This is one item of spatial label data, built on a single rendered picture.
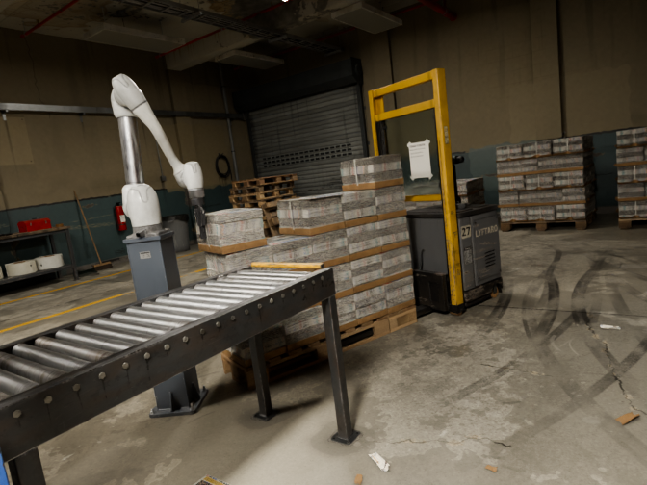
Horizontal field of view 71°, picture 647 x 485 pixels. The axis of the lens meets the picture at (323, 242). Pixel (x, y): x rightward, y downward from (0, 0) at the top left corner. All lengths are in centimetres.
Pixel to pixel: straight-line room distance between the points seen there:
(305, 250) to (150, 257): 93
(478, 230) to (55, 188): 742
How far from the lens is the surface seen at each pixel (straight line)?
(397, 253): 339
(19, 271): 837
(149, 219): 259
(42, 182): 926
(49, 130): 946
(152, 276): 261
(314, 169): 1085
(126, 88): 271
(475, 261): 386
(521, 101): 901
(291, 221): 306
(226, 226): 262
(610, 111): 881
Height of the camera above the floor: 121
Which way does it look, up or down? 8 degrees down
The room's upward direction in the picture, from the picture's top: 7 degrees counter-clockwise
